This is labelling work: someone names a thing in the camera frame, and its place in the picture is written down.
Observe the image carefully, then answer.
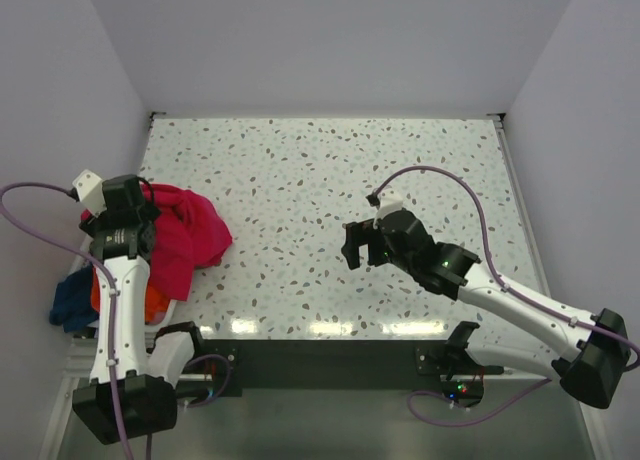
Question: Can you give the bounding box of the magenta t shirt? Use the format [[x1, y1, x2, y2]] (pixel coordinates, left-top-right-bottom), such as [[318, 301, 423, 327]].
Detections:
[[142, 183, 233, 301]]

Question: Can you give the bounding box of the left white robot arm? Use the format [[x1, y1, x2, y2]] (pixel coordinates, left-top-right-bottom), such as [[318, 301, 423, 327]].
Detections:
[[72, 170, 202, 445]]

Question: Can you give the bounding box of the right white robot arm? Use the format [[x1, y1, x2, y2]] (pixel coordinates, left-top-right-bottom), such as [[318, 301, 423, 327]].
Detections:
[[341, 208, 631, 409]]

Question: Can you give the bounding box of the orange t shirt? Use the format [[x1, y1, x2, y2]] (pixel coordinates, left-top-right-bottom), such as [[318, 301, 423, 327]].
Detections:
[[90, 271, 171, 325]]

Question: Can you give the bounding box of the blue t shirt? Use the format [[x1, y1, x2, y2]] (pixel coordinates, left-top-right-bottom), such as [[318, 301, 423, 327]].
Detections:
[[49, 267, 99, 333]]

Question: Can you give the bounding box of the white laundry basket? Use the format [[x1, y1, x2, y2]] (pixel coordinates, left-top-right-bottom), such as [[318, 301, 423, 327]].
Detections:
[[68, 235, 179, 339]]

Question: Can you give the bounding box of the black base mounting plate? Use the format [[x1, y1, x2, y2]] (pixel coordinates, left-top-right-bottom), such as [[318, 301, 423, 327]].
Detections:
[[177, 340, 504, 401]]

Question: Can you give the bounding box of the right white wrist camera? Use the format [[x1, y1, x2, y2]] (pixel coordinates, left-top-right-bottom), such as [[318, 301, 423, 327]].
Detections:
[[366, 188, 404, 222]]

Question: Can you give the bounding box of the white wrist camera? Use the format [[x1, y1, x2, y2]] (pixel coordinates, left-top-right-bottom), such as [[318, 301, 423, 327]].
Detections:
[[366, 188, 404, 222], [72, 169, 106, 216]]

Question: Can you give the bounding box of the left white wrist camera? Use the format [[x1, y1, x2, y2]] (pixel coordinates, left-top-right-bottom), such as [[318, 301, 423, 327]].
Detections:
[[72, 169, 106, 216]]

